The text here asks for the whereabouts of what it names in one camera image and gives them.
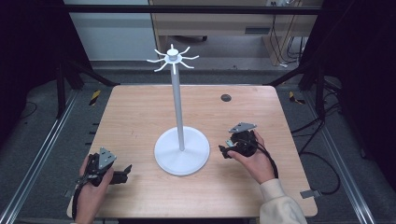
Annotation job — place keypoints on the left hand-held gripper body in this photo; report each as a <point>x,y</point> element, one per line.
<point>99,168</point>

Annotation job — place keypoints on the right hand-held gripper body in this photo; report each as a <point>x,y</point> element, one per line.
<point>244,144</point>

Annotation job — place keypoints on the person's right hand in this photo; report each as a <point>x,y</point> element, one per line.
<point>258,165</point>

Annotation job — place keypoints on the person's left hand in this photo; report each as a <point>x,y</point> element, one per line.
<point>90,199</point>

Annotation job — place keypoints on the dark round table grommet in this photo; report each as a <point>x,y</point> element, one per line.
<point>226,98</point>

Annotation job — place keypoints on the yellow black tape strip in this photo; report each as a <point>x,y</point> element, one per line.
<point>95,97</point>
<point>294,98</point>

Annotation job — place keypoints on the white hook stand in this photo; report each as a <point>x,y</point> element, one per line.
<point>178,102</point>

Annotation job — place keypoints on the light wooden desk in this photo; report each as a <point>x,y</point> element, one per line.
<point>214,23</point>

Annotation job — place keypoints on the white panel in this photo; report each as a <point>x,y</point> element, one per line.
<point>115,37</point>

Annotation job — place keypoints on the black curtain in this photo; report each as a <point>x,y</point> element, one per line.
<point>367,77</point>
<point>28,56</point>

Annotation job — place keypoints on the silver floor rail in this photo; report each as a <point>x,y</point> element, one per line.
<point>37,158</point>
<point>341,158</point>

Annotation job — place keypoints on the grey metal bracket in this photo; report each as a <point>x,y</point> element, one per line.
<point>310,194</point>

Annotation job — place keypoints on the black frame strut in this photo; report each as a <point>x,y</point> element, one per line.
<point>311,74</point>
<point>73,74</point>

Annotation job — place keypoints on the black frame crossbar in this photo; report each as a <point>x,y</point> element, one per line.
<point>186,9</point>

